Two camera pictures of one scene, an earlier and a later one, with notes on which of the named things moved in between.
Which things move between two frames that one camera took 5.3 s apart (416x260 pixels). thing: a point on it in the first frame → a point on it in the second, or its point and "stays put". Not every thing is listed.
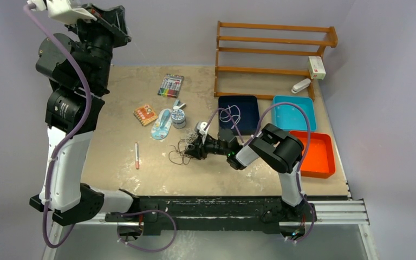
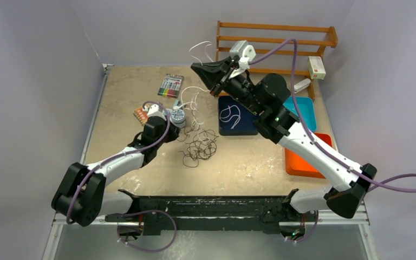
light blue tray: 290,117 stays put
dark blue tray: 244,110 stays put
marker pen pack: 171,85 stays put
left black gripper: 110,21 → 174,132
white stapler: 300,85 stays put
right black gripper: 198,150 → 213,74
